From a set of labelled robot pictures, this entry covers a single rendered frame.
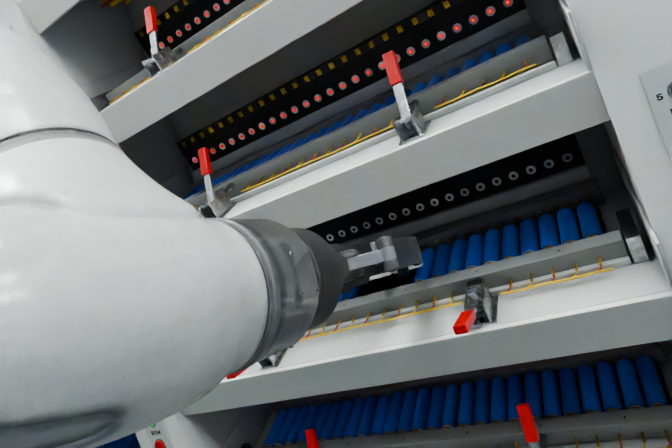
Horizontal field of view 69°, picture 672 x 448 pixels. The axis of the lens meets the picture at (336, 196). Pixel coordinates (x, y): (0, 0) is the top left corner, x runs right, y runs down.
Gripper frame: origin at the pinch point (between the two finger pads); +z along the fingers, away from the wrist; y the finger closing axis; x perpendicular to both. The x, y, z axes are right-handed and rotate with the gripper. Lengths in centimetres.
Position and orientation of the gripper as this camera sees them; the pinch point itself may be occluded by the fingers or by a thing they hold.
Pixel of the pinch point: (389, 260)
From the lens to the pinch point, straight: 51.7
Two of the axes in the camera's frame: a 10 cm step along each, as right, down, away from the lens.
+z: 5.0, 0.3, 8.7
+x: -2.6, -9.5, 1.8
